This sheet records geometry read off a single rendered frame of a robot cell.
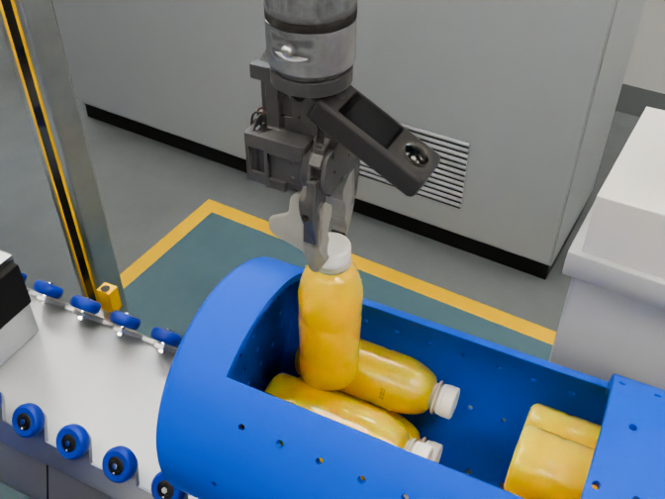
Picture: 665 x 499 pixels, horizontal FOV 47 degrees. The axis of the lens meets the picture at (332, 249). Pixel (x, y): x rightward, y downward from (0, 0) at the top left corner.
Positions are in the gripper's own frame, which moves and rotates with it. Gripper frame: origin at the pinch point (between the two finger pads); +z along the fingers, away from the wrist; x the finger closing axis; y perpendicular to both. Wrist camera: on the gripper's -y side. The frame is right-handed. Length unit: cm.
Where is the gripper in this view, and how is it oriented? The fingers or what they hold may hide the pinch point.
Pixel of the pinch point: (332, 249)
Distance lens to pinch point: 76.6
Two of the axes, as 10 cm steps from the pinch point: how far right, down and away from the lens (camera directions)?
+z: 0.0, 7.6, 6.5
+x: -4.4, 5.9, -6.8
